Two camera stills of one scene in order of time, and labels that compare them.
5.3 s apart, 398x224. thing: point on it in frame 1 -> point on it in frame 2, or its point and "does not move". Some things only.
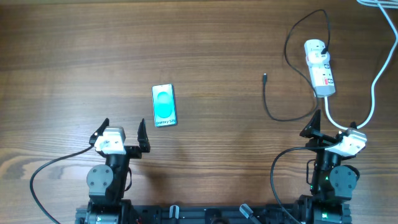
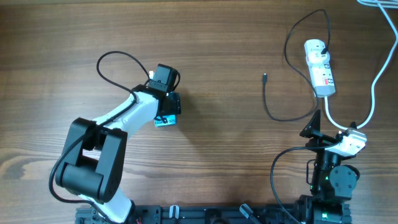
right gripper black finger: [353, 124] does not move
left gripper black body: [132, 149] -> [173, 102]
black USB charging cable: [324, 51] does not move
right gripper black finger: [313, 126] does not move
